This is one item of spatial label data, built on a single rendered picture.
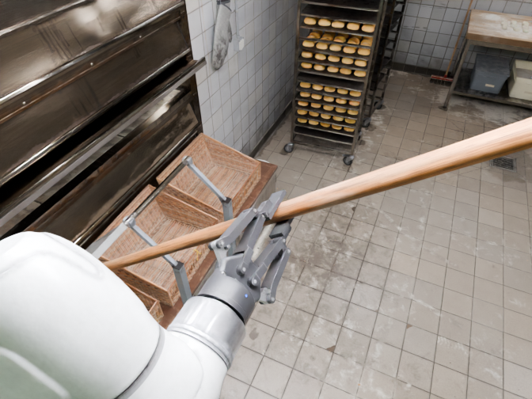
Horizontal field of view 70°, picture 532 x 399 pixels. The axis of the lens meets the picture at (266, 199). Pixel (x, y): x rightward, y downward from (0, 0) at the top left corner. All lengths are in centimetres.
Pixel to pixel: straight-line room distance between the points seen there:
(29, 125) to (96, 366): 151
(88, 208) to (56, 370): 180
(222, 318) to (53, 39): 154
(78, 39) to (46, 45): 15
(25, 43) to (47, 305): 150
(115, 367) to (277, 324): 236
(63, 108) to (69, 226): 58
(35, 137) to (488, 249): 318
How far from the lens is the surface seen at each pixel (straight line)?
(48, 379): 40
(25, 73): 176
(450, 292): 315
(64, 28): 189
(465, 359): 291
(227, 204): 210
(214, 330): 47
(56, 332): 37
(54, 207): 200
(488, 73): 513
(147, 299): 208
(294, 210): 60
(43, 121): 186
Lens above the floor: 241
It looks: 44 degrees down
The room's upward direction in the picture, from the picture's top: straight up
